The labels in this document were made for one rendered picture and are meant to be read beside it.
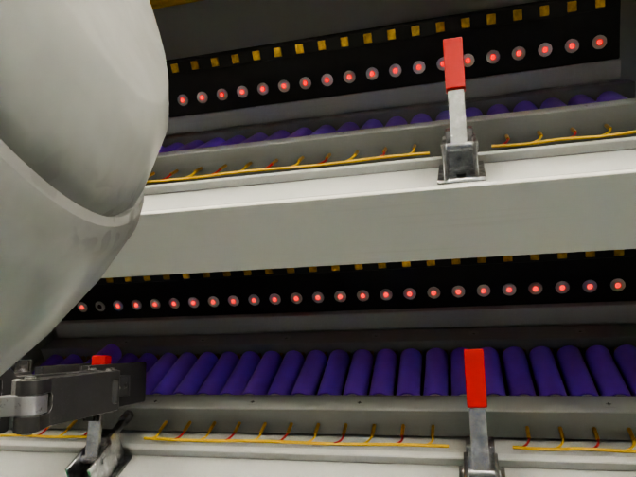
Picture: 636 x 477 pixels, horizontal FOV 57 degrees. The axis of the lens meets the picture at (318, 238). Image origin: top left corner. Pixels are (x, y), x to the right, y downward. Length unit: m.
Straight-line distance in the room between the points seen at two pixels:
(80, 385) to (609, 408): 0.32
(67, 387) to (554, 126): 0.34
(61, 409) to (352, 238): 0.19
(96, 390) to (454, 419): 0.23
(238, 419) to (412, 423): 0.13
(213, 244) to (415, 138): 0.16
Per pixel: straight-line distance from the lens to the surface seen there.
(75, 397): 0.36
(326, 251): 0.37
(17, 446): 0.55
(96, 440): 0.46
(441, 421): 0.43
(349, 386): 0.46
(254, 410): 0.45
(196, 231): 0.39
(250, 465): 0.44
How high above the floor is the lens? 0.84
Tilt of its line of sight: 2 degrees up
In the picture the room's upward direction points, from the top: 3 degrees counter-clockwise
